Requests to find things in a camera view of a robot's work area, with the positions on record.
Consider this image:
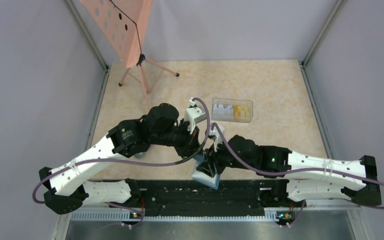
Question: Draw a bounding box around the silver credit card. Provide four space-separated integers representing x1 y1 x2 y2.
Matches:
211 104 234 122

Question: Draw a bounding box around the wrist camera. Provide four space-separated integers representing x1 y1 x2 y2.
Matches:
184 98 207 134
209 122 225 152

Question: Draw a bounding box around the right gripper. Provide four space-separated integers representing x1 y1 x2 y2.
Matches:
196 137 257 177

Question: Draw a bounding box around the gold credit card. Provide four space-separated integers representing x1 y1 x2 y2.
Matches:
233 105 252 122

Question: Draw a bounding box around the pink music stand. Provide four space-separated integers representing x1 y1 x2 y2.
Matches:
81 0 180 109

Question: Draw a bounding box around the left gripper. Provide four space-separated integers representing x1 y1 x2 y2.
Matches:
151 117 204 158

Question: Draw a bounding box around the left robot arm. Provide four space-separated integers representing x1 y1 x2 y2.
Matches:
39 101 208 215

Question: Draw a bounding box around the clear plastic card box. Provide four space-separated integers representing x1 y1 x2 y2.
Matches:
211 97 254 124

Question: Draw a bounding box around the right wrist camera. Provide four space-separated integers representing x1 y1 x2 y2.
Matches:
209 122 225 152

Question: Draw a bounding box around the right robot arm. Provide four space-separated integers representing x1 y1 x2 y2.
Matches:
192 135 382 207

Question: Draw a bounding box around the blue leather card holder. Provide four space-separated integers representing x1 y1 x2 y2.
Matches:
191 161 220 190

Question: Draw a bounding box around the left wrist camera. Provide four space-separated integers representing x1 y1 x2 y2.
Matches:
184 98 207 134

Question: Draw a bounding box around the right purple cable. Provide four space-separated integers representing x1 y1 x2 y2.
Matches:
210 122 384 211

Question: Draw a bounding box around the purple glitter microphone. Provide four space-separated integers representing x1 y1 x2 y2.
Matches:
134 152 146 159

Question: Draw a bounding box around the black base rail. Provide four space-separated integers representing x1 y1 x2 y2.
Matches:
110 179 309 219

